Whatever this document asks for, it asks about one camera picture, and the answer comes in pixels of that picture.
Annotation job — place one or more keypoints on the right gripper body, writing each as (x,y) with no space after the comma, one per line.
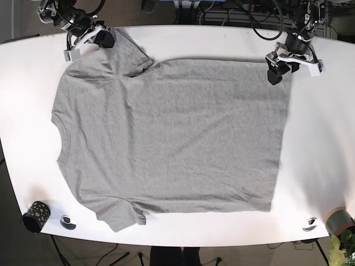
(72,52)

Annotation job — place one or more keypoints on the heather grey T-shirt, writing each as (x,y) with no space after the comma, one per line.
(181,136)

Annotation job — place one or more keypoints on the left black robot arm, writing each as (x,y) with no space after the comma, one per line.
(297,49)

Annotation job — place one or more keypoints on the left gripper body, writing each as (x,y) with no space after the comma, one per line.
(309,58)

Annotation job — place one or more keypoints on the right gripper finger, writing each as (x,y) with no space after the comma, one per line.
(104,39)

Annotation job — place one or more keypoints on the grey plant pot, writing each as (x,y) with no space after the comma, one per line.
(338,220)

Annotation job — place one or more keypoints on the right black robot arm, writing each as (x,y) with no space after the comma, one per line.
(80,26)

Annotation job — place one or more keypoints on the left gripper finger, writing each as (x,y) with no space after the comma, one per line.
(276,70)

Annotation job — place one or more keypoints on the black gold-dotted cup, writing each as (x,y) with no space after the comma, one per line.
(36,217)

